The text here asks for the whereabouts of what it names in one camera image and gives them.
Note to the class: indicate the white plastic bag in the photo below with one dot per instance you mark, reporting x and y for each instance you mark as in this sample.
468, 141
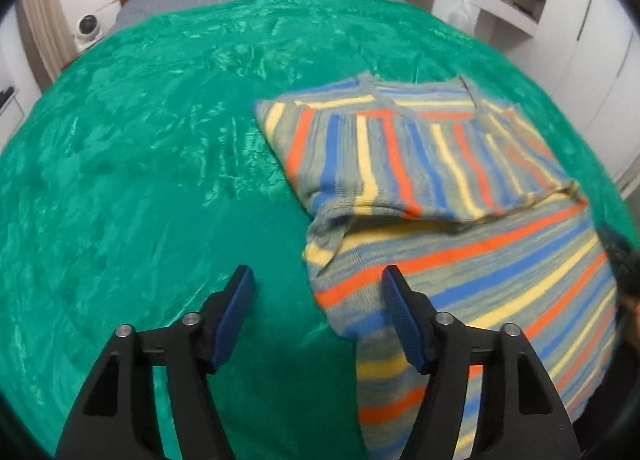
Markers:
460, 15

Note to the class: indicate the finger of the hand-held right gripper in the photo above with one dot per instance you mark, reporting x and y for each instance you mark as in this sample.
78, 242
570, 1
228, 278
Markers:
622, 257

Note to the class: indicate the green satin blanket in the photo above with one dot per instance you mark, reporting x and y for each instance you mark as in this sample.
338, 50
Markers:
125, 165

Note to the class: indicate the white wardrobe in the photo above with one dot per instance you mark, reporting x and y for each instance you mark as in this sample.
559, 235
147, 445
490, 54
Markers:
600, 40

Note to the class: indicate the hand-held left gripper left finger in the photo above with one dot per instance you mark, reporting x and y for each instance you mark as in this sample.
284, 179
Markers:
232, 320

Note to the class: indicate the striped knit sweater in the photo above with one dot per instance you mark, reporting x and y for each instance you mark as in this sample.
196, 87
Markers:
500, 260

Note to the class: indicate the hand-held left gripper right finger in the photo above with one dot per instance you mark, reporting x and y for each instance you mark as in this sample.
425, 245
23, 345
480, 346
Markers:
405, 325

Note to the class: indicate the white drawer cabinet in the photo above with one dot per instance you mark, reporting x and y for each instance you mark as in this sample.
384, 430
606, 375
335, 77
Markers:
10, 122

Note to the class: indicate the beige curtain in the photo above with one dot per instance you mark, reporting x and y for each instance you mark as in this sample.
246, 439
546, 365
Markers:
45, 20

